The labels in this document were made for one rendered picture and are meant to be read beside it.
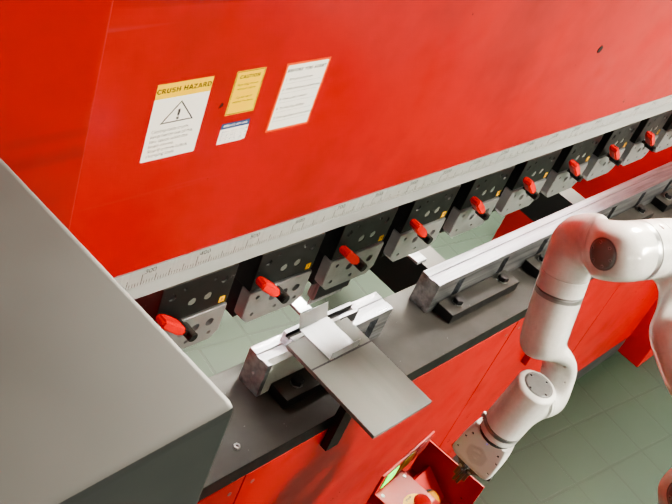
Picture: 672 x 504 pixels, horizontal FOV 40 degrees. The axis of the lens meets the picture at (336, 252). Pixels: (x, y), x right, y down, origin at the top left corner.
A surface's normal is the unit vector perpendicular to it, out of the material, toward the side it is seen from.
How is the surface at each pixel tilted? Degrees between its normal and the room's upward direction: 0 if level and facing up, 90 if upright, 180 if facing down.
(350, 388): 0
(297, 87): 90
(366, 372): 0
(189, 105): 90
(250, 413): 0
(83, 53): 90
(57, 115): 90
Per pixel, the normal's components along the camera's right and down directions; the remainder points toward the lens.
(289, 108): 0.66, 0.63
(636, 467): 0.32, -0.73
